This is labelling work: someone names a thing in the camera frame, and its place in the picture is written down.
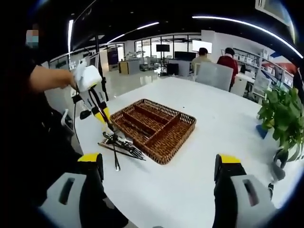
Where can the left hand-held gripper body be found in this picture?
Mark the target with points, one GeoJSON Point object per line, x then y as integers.
{"type": "Point", "coordinates": [89, 76]}

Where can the brown wicker storage tray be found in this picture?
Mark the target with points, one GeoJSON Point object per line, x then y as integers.
{"type": "Point", "coordinates": [154, 128]}

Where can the white storage shelves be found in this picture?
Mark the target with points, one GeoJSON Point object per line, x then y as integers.
{"type": "Point", "coordinates": [261, 66]}

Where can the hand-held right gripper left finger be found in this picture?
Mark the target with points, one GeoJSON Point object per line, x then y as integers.
{"type": "Point", "coordinates": [69, 197]}

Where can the wide black monitor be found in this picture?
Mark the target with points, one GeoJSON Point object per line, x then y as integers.
{"type": "Point", "coordinates": [185, 55]}

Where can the ceiling air vent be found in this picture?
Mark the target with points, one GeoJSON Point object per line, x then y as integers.
{"type": "Point", "coordinates": [273, 9]}

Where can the yellow cabinet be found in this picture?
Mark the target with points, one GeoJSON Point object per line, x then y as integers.
{"type": "Point", "coordinates": [123, 67]}

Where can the green potted plant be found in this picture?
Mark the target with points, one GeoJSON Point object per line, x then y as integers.
{"type": "Point", "coordinates": [282, 111]}

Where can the black light stand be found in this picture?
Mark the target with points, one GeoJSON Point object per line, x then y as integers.
{"type": "Point", "coordinates": [101, 71]}

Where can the black monitor on stand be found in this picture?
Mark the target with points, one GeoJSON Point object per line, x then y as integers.
{"type": "Point", "coordinates": [162, 48]}

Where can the frosted desk partition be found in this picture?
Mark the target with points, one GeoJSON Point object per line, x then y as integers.
{"type": "Point", "coordinates": [213, 74]}

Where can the pile of steel cutlery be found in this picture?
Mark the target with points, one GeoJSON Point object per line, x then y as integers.
{"type": "Point", "coordinates": [104, 144]}

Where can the long ceiling light strip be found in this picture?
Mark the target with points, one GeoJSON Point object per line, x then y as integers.
{"type": "Point", "coordinates": [249, 25]}

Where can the steel fork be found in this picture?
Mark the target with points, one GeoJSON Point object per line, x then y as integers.
{"type": "Point", "coordinates": [136, 154]}

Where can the white wall screen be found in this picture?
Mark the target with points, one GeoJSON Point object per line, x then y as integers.
{"type": "Point", "coordinates": [202, 45]}

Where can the person in dark clothes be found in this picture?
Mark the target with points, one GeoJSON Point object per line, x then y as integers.
{"type": "Point", "coordinates": [35, 118]}

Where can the small black device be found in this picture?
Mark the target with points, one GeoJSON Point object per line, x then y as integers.
{"type": "Point", "coordinates": [270, 190]}

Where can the white frame office chair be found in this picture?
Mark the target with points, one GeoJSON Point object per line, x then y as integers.
{"type": "Point", "coordinates": [85, 114]}

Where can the person's left hand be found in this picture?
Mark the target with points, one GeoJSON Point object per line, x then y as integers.
{"type": "Point", "coordinates": [70, 80]}

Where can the short ceiling light strip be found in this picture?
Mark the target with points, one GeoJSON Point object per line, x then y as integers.
{"type": "Point", "coordinates": [133, 31]}

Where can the black curved object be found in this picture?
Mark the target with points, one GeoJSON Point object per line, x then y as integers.
{"type": "Point", "coordinates": [280, 164]}

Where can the blue packet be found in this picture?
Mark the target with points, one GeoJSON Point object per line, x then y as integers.
{"type": "Point", "coordinates": [262, 131]}

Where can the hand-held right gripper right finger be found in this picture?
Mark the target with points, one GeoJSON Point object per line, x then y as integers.
{"type": "Point", "coordinates": [240, 197]}

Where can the upright light tube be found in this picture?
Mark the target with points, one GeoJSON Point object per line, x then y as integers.
{"type": "Point", "coordinates": [70, 35]}

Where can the dark blue display board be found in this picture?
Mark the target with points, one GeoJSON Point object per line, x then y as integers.
{"type": "Point", "coordinates": [112, 57]}

